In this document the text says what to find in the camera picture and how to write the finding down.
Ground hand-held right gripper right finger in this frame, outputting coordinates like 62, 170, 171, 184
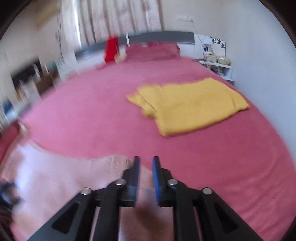
151, 156, 264, 241

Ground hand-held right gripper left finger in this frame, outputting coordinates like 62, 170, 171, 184
28, 156, 141, 241

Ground pink knit sweater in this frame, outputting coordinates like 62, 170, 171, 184
0, 141, 176, 241

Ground dark red cloth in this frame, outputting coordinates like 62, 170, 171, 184
0, 124, 22, 160

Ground pink bed blanket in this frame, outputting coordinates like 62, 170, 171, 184
0, 56, 294, 241

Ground yellow garment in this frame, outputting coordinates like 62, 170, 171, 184
126, 77, 250, 138

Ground black monitor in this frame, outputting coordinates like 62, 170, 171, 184
10, 59, 41, 81

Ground pink pillow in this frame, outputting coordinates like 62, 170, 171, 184
126, 44, 181, 62

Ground white flower-print bedside panel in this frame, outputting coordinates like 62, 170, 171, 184
57, 58, 78, 80

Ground red garment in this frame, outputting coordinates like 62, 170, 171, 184
105, 37, 119, 63

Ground white bedside shelf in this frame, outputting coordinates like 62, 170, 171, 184
194, 34, 234, 81

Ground grey bed headboard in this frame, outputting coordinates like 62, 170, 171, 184
74, 31, 195, 58

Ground patterned window curtain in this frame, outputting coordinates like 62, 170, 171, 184
59, 0, 162, 47

